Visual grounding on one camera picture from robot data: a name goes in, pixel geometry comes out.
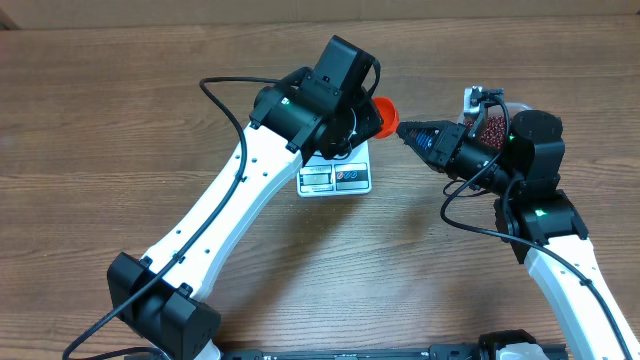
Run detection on white digital kitchen scale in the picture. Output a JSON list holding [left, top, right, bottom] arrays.
[[296, 142, 373, 198]]

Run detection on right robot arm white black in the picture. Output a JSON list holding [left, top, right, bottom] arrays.
[[397, 110, 639, 359]]

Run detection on red beans in container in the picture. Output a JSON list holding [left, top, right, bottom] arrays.
[[472, 115, 506, 151]]

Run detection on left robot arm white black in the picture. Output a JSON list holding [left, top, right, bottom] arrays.
[[107, 37, 383, 359]]

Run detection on clear plastic bean container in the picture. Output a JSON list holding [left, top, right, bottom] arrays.
[[456, 102, 533, 123]]

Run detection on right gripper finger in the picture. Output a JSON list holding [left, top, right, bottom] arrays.
[[397, 120, 452, 138], [402, 134, 434, 167]]

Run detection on orange scoop blue handle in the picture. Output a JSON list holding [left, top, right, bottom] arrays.
[[373, 97, 399, 139]]

